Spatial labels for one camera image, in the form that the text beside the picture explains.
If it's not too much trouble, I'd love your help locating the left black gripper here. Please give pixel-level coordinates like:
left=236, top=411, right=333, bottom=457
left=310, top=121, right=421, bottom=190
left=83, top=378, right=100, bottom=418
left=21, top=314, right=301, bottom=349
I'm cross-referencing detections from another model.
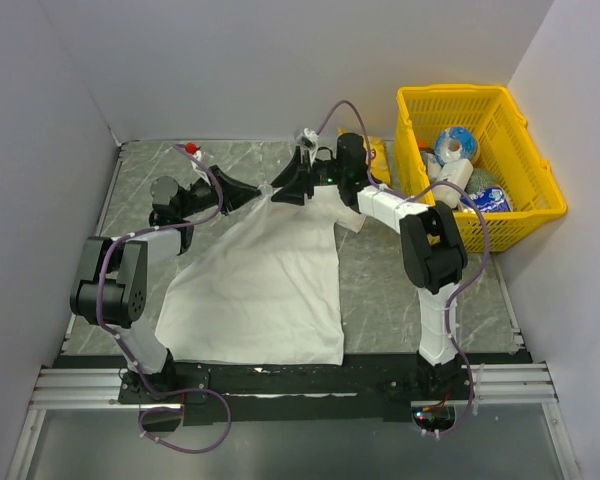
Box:
left=178, top=165, right=262, bottom=219

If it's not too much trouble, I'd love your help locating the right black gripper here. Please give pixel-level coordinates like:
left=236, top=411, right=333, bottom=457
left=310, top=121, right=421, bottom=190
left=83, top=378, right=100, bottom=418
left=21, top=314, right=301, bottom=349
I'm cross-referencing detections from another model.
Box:
left=271, top=146, right=347, bottom=207

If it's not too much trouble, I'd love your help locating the white t-shirt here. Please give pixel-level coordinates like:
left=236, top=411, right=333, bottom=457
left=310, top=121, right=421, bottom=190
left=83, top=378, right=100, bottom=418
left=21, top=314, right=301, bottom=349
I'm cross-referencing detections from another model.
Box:
left=155, top=186, right=365, bottom=365

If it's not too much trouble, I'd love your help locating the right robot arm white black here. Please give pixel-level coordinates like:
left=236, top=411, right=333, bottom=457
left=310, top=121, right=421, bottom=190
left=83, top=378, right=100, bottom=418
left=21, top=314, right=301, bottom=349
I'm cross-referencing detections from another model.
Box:
left=273, top=129, right=468, bottom=399

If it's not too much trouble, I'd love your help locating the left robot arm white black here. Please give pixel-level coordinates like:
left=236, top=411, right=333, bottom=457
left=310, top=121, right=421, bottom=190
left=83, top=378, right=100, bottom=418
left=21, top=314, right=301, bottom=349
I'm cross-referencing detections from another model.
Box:
left=70, top=166, right=261, bottom=402

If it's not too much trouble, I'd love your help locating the yellow Lays chips bag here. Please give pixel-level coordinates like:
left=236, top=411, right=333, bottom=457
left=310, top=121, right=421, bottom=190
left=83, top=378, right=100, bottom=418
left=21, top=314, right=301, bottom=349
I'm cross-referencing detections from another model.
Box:
left=338, top=127, right=392, bottom=186

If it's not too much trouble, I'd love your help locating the white plastic bottle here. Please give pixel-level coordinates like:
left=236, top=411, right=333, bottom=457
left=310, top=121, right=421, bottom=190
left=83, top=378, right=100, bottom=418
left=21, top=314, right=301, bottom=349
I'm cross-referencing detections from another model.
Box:
left=432, top=159, right=474, bottom=209

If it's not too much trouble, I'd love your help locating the blue white tape roll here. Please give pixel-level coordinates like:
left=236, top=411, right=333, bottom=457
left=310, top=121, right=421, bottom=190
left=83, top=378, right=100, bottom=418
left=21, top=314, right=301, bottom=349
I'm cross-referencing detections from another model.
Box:
left=434, top=126, right=479, bottom=166

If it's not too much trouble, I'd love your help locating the green round melon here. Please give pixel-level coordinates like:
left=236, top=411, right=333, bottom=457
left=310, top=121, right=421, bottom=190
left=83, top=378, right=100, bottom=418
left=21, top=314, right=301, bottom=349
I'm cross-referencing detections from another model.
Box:
left=465, top=168, right=498, bottom=195

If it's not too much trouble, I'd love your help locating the blue white snack packet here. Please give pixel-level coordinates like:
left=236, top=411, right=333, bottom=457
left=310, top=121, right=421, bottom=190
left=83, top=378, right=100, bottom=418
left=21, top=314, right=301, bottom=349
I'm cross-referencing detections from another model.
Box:
left=457, top=186, right=513, bottom=213

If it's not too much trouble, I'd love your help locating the yellow plastic basket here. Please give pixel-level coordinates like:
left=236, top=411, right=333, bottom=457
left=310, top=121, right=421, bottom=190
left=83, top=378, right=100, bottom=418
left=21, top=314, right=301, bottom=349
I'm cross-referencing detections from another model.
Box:
left=393, top=84, right=567, bottom=252

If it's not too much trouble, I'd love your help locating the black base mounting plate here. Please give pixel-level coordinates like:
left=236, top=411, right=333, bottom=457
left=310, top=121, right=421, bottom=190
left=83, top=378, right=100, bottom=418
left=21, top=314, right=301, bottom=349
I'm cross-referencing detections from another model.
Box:
left=117, top=352, right=531, bottom=426

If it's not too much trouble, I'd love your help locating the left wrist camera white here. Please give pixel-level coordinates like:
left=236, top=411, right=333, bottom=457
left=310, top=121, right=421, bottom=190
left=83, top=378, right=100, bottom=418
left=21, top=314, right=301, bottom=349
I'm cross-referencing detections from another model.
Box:
left=185, top=142, right=211, bottom=185

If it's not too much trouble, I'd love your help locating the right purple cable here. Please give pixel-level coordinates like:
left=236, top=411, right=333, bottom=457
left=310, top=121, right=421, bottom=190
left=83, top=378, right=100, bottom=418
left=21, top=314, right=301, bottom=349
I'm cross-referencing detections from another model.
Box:
left=314, top=99, right=492, bottom=436

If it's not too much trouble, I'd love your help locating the aluminium frame rail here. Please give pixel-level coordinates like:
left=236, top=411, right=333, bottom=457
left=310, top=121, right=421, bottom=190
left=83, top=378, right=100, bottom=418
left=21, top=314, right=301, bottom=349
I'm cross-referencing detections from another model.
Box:
left=28, top=364, right=558, bottom=410

